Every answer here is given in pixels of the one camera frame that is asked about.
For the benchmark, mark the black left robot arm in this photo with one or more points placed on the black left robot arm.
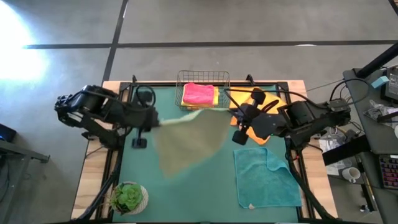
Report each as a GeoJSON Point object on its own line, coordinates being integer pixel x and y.
{"type": "Point", "coordinates": [93, 105]}

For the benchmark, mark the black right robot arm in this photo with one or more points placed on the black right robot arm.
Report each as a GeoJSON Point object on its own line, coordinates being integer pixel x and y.
{"type": "Point", "coordinates": [311, 118]}

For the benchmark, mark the black table frame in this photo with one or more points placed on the black table frame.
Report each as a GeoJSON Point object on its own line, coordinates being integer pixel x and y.
{"type": "Point", "coordinates": [155, 84]}

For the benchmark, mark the grey desk frame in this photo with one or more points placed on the grey desk frame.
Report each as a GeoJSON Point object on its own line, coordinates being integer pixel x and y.
{"type": "Point", "coordinates": [25, 152]}

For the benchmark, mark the black desktop device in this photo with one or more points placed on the black desktop device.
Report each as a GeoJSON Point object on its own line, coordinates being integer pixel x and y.
{"type": "Point", "coordinates": [391, 84]}

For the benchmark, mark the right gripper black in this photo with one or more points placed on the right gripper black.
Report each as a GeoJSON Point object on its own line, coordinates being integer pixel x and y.
{"type": "Point", "coordinates": [250, 111]}

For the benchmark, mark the yellow microfiber towel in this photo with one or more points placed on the yellow microfiber towel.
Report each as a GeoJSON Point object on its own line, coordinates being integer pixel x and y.
{"type": "Point", "coordinates": [216, 98]}

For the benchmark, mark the teal microfiber towel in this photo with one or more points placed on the teal microfiber towel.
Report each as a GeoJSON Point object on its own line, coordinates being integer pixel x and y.
{"type": "Point", "coordinates": [264, 180]}

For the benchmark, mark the light blue box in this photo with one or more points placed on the light blue box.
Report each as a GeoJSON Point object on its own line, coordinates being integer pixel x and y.
{"type": "Point", "coordinates": [380, 82]}

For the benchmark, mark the teal table mat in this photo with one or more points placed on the teal table mat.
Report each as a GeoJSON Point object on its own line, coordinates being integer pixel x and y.
{"type": "Point", "coordinates": [202, 199]}

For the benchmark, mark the orange microfiber towel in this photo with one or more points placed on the orange microfiber towel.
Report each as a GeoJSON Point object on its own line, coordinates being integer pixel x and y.
{"type": "Point", "coordinates": [276, 102]}

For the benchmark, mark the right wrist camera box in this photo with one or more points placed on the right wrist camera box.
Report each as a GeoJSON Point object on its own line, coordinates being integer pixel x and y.
{"type": "Point", "coordinates": [240, 137]}

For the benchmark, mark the pale green microfiber towel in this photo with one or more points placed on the pale green microfiber towel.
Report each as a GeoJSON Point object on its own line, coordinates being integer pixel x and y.
{"type": "Point", "coordinates": [189, 140]}

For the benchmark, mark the grey desk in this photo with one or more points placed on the grey desk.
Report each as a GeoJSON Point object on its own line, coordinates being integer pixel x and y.
{"type": "Point", "coordinates": [373, 137]}

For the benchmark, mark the black pole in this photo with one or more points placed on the black pole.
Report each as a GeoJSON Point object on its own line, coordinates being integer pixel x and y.
{"type": "Point", "coordinates": [376, 62]}

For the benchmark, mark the potted green succulent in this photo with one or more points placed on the potted green succulent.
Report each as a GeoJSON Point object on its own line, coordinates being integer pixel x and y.
{"type": "Point", "coordinates": [129, 197]}

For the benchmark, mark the white mug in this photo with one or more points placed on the white mug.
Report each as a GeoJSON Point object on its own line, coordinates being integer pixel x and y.
{"type": "Point", "coordinates": [351, 174]}

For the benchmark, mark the pink microfiber towel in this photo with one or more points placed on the pink microfiber towel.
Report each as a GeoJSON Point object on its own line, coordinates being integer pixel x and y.
{"type": "Point", "coordinates": [199, 93]}

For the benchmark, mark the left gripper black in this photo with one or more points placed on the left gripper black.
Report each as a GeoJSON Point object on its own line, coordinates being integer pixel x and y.
{"type": "Point", "coordinates": [150, 119]}

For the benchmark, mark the backlit keyboard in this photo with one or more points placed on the backlit keyboard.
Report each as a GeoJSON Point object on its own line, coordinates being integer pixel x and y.
{"type": "Point", "coordinates": [388, 171]}

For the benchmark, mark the black box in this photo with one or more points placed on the black box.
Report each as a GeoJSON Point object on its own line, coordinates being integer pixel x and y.
{"type": "Point", "coordinates": [7, 133]}

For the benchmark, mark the black rig strut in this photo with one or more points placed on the black rig strut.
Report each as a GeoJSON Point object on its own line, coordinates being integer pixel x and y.
{"type": "Point", "coordinates": [102, 193]}
{"type": "Point", "coordinates": [311, 199]}

